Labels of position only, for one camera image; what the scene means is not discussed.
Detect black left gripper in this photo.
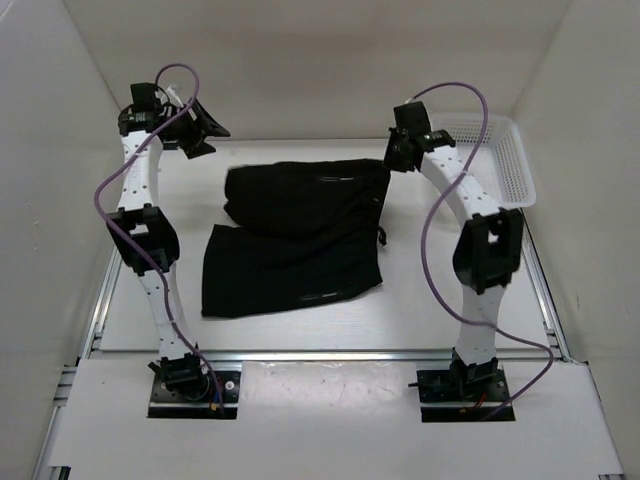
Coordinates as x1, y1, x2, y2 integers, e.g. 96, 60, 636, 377
163, 98, 229, 160

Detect black shorts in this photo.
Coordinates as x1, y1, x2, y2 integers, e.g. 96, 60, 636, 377
201, 158, 391, 319

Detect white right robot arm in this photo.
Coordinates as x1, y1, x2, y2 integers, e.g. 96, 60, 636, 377
383, 127, 524, 400

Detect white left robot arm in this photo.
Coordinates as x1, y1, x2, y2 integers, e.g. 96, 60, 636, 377
94, 89, 230, 400

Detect white plastic mesh basket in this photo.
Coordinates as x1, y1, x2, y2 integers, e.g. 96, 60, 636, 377
432, 113, 536, 209

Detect white front cover board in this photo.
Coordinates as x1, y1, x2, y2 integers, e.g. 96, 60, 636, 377
51, 360, 620, 479

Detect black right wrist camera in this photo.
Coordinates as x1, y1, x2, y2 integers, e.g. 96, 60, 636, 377
393, 101, 432, 136

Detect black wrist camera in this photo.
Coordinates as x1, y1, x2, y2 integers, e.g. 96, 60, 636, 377
393, 101, 432, 136
119, 82, 163, 130

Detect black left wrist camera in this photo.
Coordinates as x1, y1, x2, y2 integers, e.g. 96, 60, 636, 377
119, 82, 163, 130

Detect aluminium table frame rail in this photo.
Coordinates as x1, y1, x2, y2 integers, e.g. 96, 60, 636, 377
49, 207, 623, 479

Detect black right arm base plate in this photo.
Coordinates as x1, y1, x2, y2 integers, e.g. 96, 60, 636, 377
408, 368, 516, 424

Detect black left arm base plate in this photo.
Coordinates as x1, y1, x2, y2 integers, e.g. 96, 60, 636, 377
147, 364, 242, 420

